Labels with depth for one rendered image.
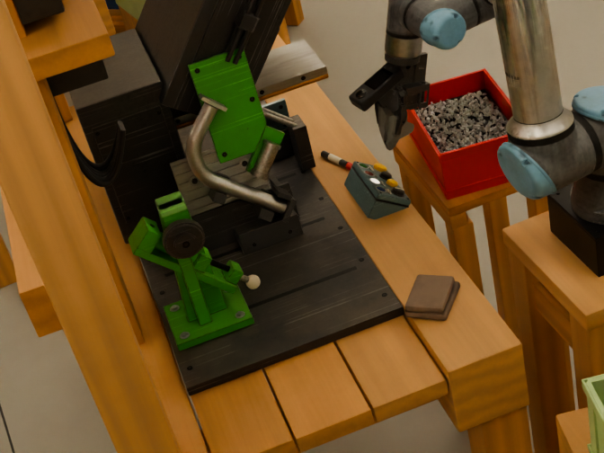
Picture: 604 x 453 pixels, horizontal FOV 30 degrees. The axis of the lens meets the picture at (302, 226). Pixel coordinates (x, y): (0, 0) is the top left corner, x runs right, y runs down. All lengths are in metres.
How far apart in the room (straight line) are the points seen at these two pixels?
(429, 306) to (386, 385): 0.17
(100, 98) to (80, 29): 0.48
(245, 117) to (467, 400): 0.72
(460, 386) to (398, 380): 0.11
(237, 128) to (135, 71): 0.25
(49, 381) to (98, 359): 1.94
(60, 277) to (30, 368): 2.13
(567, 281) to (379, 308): 0.36
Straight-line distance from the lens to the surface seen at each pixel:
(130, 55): 2.43
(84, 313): 1.66
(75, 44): 1.78
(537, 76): 1.91
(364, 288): 2.14
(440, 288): 2.05
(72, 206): 1.56
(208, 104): 2.22
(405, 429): 3.11
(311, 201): 2.40
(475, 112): 2.64
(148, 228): 2.01
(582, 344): 2.17
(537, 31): 1.89
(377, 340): 2.05
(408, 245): 2.22
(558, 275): 2.17
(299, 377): 2.01
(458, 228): 2.52
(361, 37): 5.10
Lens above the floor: 2.22
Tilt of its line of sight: 34 degrees down
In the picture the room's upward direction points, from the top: 14 degrees counter-clockwise
